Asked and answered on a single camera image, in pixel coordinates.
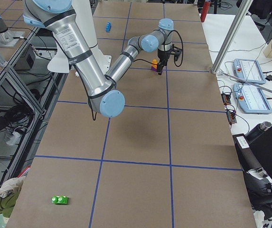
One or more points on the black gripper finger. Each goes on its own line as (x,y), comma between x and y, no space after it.
(160,67)

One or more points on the red cylinder tube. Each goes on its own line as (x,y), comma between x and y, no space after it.
(205,9)

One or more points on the blue teach pendant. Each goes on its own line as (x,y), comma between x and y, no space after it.
(249,70)
(251,99)

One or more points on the orange trapezoid block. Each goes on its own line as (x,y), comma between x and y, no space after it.
(154,63)

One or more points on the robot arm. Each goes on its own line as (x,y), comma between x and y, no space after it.
(71,22)

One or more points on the black printer device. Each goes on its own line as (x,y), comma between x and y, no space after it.
(254,152)

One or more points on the blue teach pendant near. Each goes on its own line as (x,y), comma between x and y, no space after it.
(251,99)

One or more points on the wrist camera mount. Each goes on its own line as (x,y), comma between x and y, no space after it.
(175,52)

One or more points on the green two-stud block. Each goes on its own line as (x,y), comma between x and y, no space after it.
(59,200)

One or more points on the long blue four-stud brick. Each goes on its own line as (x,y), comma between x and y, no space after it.
(108,26)

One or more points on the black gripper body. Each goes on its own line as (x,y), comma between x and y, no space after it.
(163,55)

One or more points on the blue teach pendant far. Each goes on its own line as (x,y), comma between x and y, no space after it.
(249,70)

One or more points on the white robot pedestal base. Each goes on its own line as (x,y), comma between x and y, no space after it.
(85,22)

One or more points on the aluminium frame post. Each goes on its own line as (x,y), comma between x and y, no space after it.
(243,9)

